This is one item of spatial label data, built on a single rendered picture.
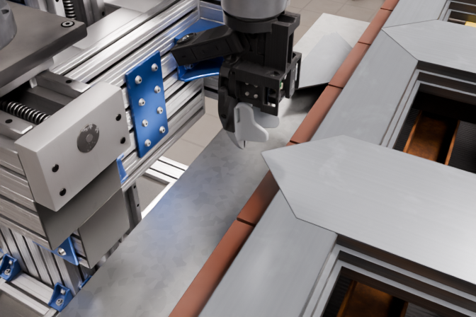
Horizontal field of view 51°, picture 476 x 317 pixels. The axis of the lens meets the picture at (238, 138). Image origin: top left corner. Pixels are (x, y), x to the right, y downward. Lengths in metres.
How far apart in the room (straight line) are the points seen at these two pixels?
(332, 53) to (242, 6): 0.71
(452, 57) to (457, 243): 0.44
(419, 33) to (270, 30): 0.52
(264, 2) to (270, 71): 0.09
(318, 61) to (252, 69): 0.62
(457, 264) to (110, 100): 0.43
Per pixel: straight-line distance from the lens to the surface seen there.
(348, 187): 0.66
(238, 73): 0.60
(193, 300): 0.59
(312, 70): 1.17
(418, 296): 0.62
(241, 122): 0.66
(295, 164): 0.68
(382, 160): 0.71
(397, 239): 0.62
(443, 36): 1.05
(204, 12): 0.96
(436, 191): 0.69
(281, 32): 0.57
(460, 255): 0.63
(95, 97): 0.60
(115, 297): 0.79
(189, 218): 0.87
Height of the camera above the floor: 1.32
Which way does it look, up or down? 39 degrees down
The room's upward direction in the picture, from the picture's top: straight up
